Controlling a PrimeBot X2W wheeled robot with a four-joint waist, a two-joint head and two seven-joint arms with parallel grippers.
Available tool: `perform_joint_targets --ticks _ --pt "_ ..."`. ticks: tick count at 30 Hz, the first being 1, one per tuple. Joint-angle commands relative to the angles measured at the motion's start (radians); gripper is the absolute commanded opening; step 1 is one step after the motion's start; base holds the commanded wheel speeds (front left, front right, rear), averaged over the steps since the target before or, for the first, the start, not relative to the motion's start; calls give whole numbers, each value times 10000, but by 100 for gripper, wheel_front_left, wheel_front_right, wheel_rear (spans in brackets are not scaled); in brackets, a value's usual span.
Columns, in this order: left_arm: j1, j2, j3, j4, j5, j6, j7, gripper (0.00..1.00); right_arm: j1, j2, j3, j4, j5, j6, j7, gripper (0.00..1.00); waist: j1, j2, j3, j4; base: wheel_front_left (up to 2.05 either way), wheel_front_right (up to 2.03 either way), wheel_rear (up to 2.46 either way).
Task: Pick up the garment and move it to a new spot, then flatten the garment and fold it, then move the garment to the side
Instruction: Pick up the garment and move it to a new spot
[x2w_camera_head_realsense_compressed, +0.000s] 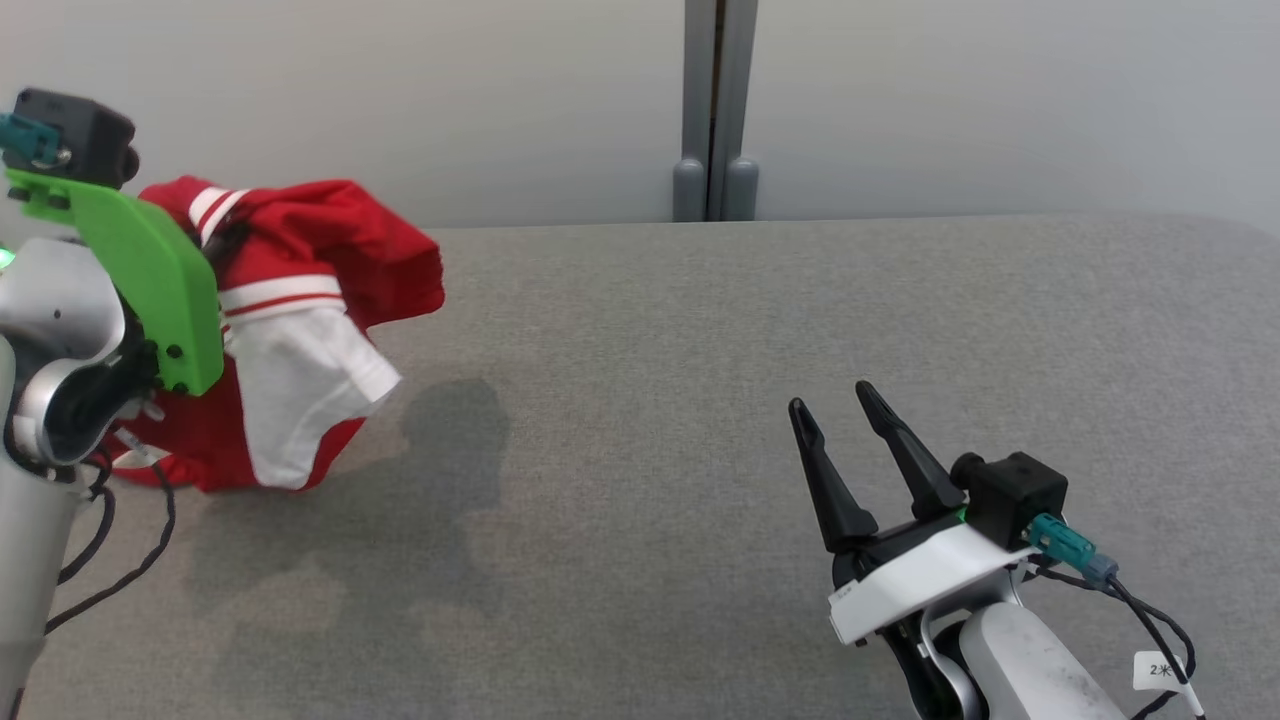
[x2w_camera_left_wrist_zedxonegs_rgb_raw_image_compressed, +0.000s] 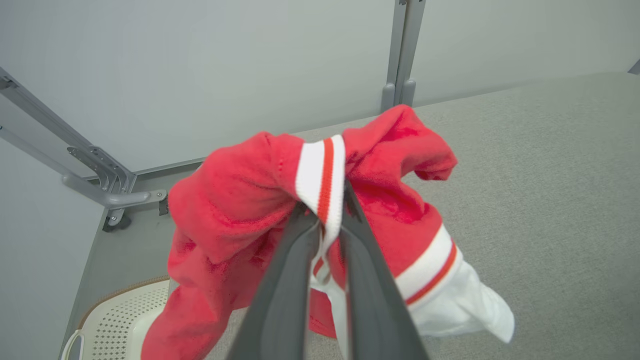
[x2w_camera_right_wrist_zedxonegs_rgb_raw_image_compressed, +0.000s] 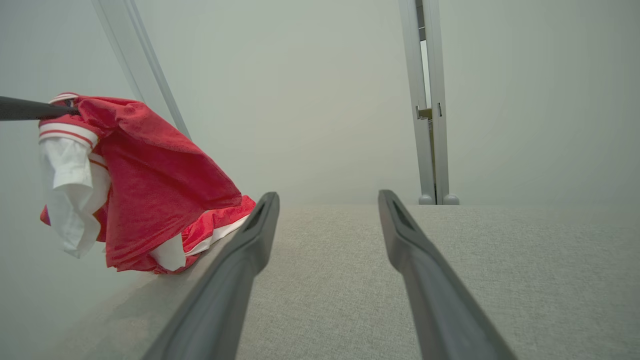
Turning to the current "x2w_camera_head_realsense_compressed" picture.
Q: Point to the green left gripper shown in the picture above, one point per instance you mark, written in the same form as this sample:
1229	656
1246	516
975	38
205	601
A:
150	270

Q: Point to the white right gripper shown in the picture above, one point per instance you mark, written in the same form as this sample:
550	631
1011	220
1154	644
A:
920	580

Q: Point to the red jersey with white sleeves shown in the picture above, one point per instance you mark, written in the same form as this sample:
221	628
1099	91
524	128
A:
300	230

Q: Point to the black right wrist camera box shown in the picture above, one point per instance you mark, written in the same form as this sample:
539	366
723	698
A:
1010	495

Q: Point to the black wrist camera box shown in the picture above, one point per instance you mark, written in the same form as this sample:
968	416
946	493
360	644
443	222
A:
85	135
1010	495

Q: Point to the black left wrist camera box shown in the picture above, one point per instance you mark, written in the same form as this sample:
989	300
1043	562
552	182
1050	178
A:
85	135

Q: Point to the grey partition frame post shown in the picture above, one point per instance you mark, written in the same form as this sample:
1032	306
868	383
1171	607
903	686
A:
697	100
738	100

